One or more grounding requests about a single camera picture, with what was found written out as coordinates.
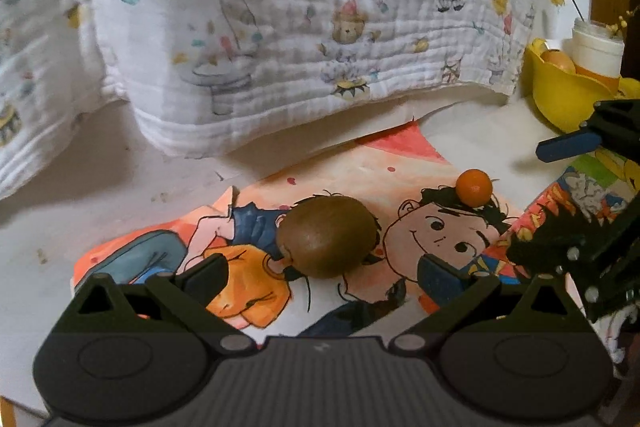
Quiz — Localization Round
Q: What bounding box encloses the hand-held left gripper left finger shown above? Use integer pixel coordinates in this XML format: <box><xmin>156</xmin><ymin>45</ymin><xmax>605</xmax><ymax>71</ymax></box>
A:
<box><xmin>70</xmin><ymin>253</ymin><xmax>259</xmax><ymax>354</ymax></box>

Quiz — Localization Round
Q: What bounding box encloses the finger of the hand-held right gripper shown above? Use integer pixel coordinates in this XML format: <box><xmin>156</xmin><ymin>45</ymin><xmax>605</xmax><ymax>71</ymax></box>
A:
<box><xmin>536</xmin><ymin>98</ymin><xmax>640</xmax><ymax>164</ymax></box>
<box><xmin>562</xmin><ymin>187</ymin><xmax>640</xmax><ymax>324</ymax></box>

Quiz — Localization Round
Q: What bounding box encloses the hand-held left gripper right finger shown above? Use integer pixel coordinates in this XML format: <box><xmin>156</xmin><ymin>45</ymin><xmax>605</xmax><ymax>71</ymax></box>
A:
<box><xmin>387</xmin><ymin>253</ymin><xmax>582</xmax><ymax>354</ymax></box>

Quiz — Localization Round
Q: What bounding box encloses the yellow plastic bowl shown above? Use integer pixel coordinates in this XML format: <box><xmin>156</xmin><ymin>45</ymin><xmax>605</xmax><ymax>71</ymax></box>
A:
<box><xmin>524</xmin><ymin>38</ymin><xmax>640</xmax><ymax>134</ymax></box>

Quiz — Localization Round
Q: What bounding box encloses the brown kiwi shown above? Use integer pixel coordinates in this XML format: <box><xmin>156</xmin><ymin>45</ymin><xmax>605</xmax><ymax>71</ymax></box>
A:
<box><xmin>276</xmin><ymin>196</ymin><xmax>379</xmax><ymax>279</ymax></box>

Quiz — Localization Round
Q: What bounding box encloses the tan round fruit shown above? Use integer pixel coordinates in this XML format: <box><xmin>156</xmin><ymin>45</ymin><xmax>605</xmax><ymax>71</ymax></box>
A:
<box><xmin>541</xmin><ymin>49</ymin><xmax>577</xmax><ymax>76</ymax></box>

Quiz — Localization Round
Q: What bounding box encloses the white and orange jar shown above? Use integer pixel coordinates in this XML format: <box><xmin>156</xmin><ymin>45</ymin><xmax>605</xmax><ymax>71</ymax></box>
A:
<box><xmin>571</xmin><ymin>18</ymin><xmax>626</xmax><ymax>90</ymax></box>

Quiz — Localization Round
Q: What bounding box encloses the small orange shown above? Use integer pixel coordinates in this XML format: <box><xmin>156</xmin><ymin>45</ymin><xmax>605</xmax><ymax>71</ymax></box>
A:
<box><xmin>456</xmin><ymin>169</ymin><xmax>493</xmax><ymax>206</ymax></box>

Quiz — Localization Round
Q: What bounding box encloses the cartoon drawing mat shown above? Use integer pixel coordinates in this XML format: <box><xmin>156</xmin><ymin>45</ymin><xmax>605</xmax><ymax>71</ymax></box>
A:
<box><xmin>70</xmin><ymin>119</ymin><xmax>527</xmax><ymax>339</ymax></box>

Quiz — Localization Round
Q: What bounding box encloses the white printed blanket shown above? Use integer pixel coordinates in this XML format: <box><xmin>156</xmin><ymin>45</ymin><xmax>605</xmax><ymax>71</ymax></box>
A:
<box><xmin>0</xmin><ymin>0</ymin><xmax>551</xmax><ymax>202</ymax></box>

